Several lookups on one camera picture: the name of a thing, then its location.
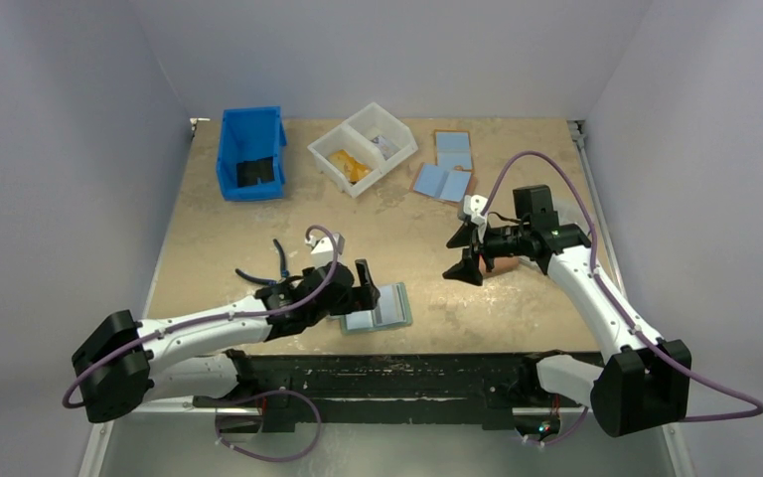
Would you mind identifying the green card holder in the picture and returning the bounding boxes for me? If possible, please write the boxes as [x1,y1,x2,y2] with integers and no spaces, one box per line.
[339,282,413,335]

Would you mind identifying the credit card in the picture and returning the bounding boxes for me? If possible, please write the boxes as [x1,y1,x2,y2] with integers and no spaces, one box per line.
[371,135,400,160]

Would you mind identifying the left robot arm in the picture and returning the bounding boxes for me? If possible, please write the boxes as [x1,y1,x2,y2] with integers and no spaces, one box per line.
[63,259,381,423]

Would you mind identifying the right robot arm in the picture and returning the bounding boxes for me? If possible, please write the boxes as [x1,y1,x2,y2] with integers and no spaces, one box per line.
[443,185,691,437]

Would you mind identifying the pink leather pouch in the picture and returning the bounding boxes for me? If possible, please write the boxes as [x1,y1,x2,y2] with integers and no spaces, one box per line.
[479,257,521,276]

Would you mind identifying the clear plastic organizer box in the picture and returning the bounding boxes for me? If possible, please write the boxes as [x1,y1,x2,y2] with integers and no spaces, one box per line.
[553,198,592,238]

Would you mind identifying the open blue brown wallet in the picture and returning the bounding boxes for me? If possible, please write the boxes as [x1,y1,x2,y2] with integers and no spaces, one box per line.
[410,129,477,205]

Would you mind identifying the white divided tray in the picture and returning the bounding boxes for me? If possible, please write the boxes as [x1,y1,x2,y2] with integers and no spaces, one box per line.
[307,102,418,198]

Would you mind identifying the black block in bin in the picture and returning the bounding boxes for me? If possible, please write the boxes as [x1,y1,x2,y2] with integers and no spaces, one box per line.
[235,156,275,188]

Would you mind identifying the blue plastic bin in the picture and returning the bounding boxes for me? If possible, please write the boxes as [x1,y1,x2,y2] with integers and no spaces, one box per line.
[216,106,287,202]

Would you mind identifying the blue handled pliers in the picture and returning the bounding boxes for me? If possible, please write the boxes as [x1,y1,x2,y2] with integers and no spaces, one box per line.
[233,238,290,286]

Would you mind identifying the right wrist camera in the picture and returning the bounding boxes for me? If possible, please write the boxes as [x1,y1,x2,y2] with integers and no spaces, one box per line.
[458,195,488,232]

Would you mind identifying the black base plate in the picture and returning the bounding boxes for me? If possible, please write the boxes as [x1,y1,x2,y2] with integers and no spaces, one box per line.
[193,352,575,432]

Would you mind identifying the aluminium rail frame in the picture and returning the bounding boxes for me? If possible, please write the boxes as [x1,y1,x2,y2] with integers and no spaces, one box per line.
[77,397,262,476]

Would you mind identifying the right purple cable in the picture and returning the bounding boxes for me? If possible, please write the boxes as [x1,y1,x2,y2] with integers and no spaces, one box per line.
[483,150,763,449]

